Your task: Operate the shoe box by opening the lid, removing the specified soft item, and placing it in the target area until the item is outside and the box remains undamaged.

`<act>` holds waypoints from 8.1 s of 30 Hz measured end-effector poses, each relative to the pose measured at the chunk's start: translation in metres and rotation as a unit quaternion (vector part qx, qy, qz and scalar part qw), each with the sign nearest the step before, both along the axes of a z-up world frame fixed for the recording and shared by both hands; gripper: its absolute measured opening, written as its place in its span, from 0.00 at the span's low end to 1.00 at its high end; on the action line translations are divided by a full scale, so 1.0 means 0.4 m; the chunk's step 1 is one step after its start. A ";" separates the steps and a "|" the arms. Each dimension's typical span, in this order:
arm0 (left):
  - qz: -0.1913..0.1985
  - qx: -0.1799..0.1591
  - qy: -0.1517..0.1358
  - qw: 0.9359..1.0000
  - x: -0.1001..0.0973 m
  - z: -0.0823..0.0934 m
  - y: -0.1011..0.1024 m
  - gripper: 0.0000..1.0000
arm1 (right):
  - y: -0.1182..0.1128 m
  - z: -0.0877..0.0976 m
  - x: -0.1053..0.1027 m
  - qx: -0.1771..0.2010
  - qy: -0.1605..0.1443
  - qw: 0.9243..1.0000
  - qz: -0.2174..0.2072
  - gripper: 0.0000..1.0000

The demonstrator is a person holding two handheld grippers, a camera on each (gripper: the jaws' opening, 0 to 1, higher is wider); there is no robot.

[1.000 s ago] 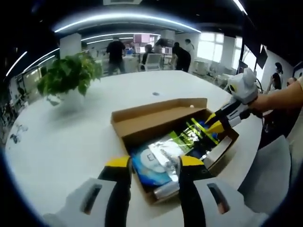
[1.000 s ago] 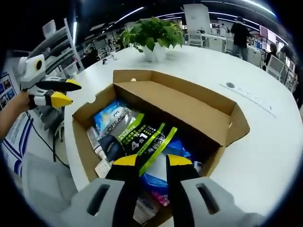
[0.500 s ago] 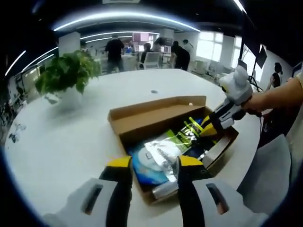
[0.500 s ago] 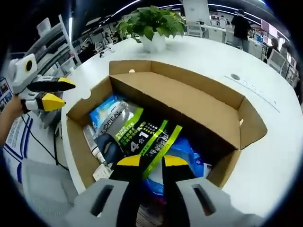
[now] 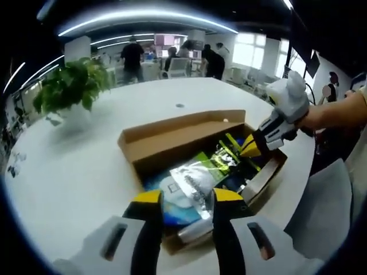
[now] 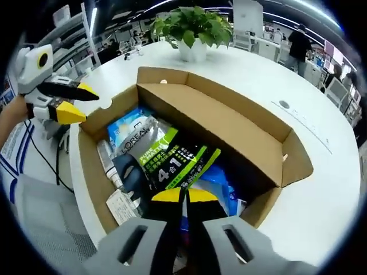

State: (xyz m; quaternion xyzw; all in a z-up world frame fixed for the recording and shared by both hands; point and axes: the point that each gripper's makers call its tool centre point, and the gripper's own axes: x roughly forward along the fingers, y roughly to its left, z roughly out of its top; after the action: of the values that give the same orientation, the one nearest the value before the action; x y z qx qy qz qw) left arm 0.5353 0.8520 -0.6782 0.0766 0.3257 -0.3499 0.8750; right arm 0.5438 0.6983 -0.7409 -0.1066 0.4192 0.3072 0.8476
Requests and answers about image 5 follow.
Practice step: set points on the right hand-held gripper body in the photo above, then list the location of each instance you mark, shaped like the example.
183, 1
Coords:
292, 100

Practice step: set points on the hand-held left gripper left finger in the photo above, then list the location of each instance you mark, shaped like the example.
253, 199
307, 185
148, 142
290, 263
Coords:
149, 229

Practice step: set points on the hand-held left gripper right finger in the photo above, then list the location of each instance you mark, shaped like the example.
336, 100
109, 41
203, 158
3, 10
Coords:
229, 229

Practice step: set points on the blue white wet wipes pack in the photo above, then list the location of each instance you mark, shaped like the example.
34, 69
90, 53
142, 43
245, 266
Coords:
177, 206

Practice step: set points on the green black foil packet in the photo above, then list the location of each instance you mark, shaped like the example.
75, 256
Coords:
215, 163

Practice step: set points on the brown cardboard shoe box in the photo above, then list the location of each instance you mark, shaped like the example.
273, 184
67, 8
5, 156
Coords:
172, 134

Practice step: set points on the hanging black screen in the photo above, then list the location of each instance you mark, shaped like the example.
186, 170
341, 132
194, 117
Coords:
313, 63

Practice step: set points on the bright office window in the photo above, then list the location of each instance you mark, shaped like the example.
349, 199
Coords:
249, 51

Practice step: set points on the person's white shirt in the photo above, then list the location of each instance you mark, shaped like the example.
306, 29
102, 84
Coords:
358, 177

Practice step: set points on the round grey table grommet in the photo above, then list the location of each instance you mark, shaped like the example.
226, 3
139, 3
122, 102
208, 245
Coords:
180, 105

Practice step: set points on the straight ceiling light strip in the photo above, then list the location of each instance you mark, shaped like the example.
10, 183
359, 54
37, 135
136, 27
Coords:
287, 3

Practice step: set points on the white office chair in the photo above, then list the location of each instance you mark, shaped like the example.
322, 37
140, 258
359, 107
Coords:
179, 67

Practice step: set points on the small black tabletop items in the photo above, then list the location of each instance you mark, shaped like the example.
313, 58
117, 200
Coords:
17, 166

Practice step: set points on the long curved ceiling light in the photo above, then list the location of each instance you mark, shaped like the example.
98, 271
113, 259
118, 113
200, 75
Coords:
149, 17

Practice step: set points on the potted green plant white pot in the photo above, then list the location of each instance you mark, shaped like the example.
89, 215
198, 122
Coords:
71, 83

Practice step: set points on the white square pillar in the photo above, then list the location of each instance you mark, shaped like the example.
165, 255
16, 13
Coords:
77, 48

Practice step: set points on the pink wall screen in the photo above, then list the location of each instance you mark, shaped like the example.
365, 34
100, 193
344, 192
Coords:
164, 40

